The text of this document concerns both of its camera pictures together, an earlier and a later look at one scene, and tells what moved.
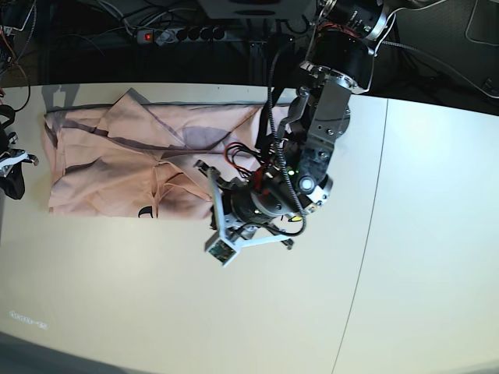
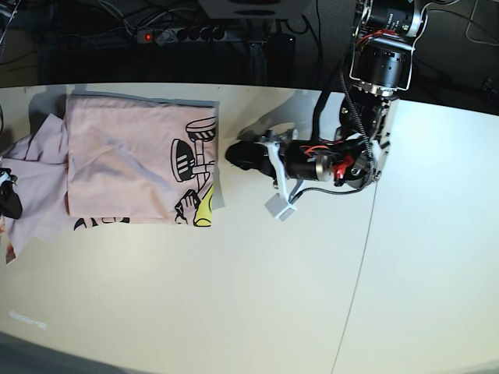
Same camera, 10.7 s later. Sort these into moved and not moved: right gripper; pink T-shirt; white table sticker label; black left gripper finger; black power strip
Moved: right gripper; black left gripper finger; pink T-shirt
Not moved: white table sticker label; black power strip
